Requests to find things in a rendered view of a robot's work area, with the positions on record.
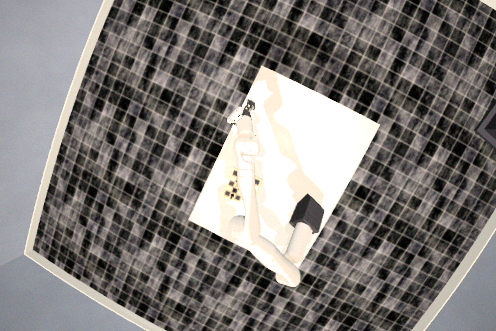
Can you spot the black and tan chessboard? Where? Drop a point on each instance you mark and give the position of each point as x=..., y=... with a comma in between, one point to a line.
x=231, y=185

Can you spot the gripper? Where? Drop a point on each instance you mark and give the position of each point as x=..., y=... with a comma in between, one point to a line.
x=248, y=111

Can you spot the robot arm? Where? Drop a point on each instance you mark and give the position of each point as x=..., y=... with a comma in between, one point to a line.
x=248, y=230

